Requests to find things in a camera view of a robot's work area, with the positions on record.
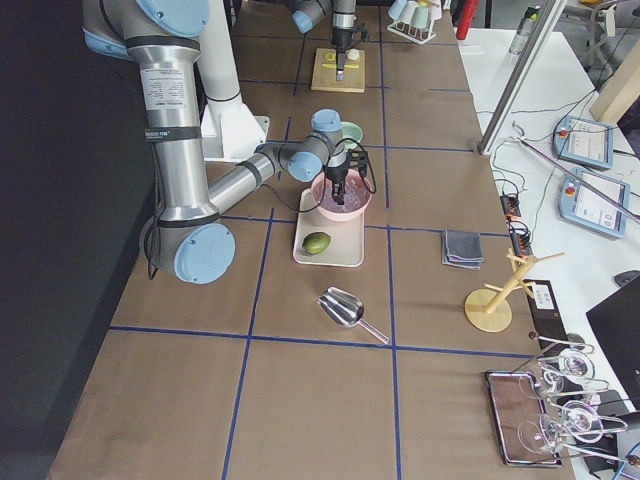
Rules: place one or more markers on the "reacher grabber tool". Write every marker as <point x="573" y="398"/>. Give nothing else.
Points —
<point x="583" y="182"/>

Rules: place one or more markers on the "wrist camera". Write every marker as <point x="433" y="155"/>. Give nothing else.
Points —
<point x="358" y="160"/>
<point x="360" y="33"/>

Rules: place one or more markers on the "teach pendant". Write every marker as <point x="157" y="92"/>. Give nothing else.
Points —
<point x="584" y="142"/>
<point x="581" y="206"/>

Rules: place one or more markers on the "green ceramic bowl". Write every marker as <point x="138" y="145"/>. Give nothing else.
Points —
<point x="351" y="132"/>

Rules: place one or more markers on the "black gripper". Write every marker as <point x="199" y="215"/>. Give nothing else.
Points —
<point x="342" y="38"/>
<point x="335" y="175"/>

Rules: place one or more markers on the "aluminium frame post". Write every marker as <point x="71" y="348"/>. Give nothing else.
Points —
<point x="541" y="30"/>

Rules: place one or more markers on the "white cup rack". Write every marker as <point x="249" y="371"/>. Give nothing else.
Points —
<point x="412" y="34"/>

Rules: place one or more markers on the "black flat box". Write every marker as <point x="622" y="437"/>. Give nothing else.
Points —
<point x="544" y="310"/>

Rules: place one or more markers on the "wooden mug tree stand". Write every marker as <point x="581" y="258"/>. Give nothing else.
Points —
<point x="487" y="308"/>

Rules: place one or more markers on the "near teach pendant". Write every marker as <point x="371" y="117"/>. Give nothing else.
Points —
<point x="581" y="206"/>

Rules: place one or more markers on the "black power strip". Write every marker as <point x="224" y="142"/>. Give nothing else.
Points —
<point x="519" y="232"/>

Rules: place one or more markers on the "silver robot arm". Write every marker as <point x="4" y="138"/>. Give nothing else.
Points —
<point x="185" y="237"/>
<point x="306" y="14"/>

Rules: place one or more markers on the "green lime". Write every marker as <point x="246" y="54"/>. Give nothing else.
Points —
<point x="316" y="243"/>

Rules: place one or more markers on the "metal serving tray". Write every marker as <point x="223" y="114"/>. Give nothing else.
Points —
<point x="513" y="402"/>

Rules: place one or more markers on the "white pedestal column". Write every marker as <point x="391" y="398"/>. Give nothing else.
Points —
<point x="230" y="131"/>

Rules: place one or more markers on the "white cup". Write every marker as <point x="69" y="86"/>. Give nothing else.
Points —
<point x="407" y="12"/>

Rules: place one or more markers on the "folded grey cloth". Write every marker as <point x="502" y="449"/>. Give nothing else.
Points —
<point x="462" y="249"/>

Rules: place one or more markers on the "pink bowl of ice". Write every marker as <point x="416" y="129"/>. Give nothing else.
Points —
<point x="357" y="196"/>

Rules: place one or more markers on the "wine glass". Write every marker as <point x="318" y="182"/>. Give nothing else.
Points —
<point x="545" y="377"/>
<point x="549" y="435"/>

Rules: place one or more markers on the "green cup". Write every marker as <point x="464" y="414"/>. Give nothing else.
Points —
<point x="420" y="17"/>

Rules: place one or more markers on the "wine glass lower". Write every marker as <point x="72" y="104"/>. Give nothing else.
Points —
<point x="549" y="435"/>

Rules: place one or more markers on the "wooden cutting board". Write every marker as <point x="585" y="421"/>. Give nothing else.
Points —
<point x="324" y="79"/>

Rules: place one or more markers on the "water bottle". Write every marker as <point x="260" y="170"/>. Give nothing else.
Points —
<point x="524" y="29"/>

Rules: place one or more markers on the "far teach pendant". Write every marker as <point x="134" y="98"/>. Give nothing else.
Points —
<point x="584" y="142"/>

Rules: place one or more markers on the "blue cup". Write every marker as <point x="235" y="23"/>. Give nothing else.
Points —
<point x="396" y="8"/>

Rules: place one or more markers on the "steel ice scoop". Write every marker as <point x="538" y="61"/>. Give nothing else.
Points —
<point x="347" y="310"/>

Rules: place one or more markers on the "wine glass upper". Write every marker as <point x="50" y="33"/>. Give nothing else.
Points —
<point x="545" y="377"/>

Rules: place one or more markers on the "red fire extinguisher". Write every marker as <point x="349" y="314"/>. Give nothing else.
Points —
<point x="466" y="17"/>

